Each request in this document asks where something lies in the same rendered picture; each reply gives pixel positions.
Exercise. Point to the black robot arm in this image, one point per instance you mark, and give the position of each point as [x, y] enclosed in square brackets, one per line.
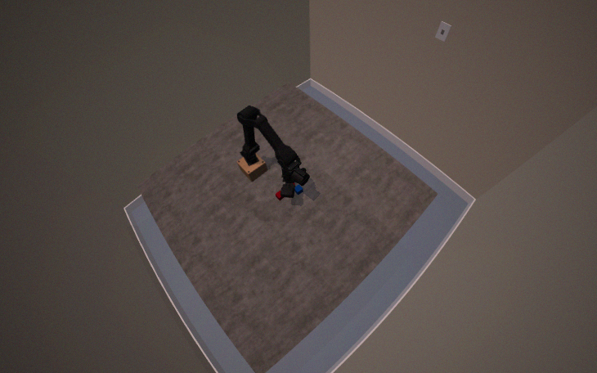
[284, 154]

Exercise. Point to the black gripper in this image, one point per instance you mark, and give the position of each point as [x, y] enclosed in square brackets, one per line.
[288, 188]

